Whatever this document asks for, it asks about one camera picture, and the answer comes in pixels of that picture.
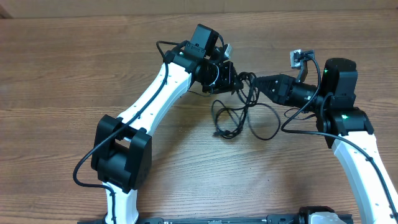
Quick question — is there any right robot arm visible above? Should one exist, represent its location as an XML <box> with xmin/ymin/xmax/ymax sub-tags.
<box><xmin>255</xmin><ymin>58</ymin><xmax>397</xmax><ymax>223</ymax></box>

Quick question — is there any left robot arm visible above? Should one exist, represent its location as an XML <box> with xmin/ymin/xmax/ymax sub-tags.
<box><xmin>91</xmin><ymin>24</ymin><xmax>243</xmax><ymax>223</ymax></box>

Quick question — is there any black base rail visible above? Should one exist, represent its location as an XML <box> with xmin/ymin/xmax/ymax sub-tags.
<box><xmin>77</xmin><ymin>205</ymin><xmax>354</xmax><ymax>224</ymax></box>

